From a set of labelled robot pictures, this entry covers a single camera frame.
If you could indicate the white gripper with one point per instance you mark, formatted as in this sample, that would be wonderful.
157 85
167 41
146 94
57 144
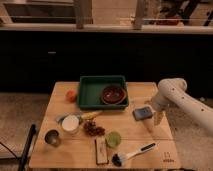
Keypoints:
158 103

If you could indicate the blue grey sponge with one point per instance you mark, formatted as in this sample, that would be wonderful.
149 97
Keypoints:
142 113

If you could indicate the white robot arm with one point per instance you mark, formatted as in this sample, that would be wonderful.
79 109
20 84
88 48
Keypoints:
173 90

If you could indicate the white cup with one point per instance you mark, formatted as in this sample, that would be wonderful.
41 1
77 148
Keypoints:
70 124

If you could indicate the metal cup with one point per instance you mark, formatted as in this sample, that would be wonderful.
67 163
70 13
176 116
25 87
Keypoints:
52 138

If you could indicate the dark red bowl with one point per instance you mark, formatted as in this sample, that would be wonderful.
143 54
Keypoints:
113 94

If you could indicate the wooden block brush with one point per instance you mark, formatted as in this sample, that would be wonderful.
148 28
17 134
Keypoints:
101 151

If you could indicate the yellow banana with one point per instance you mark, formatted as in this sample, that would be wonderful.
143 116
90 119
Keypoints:
90 115

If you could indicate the bunch of dark grapes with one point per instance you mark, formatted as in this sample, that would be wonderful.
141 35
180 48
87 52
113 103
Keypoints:
92 129

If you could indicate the green plastic tray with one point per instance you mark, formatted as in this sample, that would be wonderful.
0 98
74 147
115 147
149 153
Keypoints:
90 89

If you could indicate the orange fruit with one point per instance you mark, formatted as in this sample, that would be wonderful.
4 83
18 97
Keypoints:
71 96

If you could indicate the wooden folding table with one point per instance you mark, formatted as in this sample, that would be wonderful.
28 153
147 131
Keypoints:
77 151

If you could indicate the white handled dish brush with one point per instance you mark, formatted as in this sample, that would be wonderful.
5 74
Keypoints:
119 159

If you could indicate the black chair frame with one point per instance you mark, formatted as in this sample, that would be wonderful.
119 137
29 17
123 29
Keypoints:
22 160

